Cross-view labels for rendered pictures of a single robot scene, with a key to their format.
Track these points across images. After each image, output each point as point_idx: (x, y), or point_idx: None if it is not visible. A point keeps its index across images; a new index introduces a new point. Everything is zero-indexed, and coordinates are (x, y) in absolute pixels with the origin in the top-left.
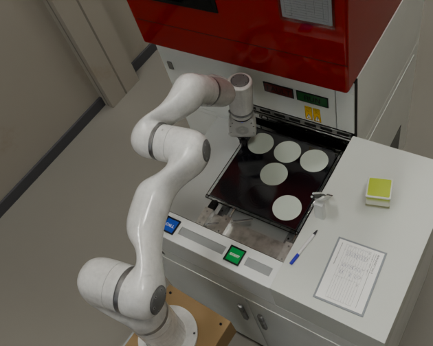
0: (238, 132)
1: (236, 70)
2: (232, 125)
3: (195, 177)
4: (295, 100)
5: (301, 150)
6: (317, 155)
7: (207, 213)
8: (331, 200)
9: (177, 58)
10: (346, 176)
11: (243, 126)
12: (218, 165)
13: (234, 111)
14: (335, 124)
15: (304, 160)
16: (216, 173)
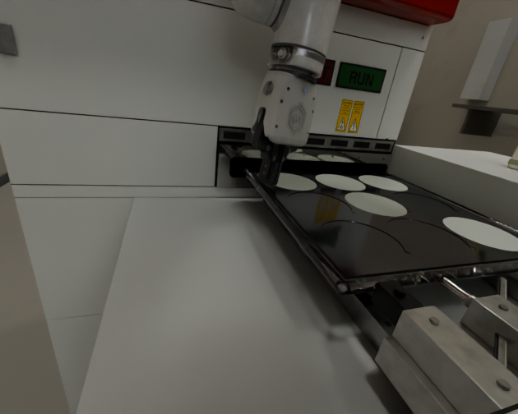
0: (289, 126)
1: (228, 27)
2: (286, 98)
3: (186, 300)
4: (331, 90)
5: (351, 177)
6: (375, 178)
7: (446, 327)
8: None
9: (41, 7)
10: (471, 163)
11: (302, 105)
12: (221, 255)
13: (312, 34)
14: (377, 129)
15: (376, 184)
16: (235, 268)
